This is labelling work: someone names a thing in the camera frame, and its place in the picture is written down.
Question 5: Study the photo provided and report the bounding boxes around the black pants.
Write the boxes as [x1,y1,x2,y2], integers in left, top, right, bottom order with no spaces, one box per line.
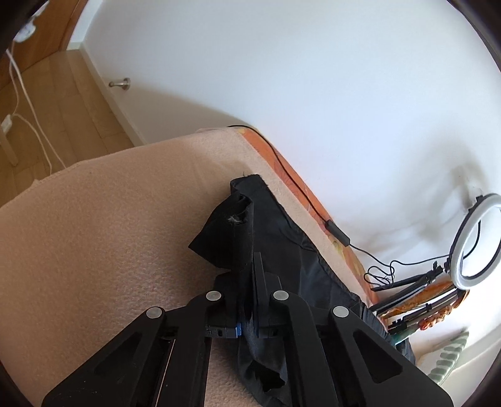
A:
[189,174,416,407]

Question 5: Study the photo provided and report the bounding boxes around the wooden door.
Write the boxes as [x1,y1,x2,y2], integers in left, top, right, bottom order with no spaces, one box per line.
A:
[0,0,87,90]

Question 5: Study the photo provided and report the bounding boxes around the beige fleece blanket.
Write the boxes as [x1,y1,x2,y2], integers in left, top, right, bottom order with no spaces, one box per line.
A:
[0,127,370,407]

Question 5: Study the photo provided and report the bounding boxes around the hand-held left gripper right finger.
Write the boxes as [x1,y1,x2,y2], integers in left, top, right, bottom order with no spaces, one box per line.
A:
[252,252,455,407]

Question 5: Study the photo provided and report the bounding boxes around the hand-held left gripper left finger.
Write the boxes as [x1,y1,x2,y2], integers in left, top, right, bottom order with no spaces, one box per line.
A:
[41,252,241,407]

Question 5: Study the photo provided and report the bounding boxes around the green striped pillow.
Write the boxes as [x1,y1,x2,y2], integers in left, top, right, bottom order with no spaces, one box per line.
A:
[416,331,470,386]

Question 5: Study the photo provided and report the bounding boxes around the white furniture leg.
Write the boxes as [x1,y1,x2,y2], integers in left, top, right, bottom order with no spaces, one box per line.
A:
[0,115,19,166]

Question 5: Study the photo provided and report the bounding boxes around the white power cable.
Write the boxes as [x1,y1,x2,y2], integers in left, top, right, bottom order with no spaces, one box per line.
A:
[7,39,66,172]

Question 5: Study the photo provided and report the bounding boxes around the black cable with inline switch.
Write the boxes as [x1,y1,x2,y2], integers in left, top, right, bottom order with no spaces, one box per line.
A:
[227,125,447,286]

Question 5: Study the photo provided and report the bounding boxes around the ring light on tripod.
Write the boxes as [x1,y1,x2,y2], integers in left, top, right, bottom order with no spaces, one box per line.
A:
[370,193,501,341]

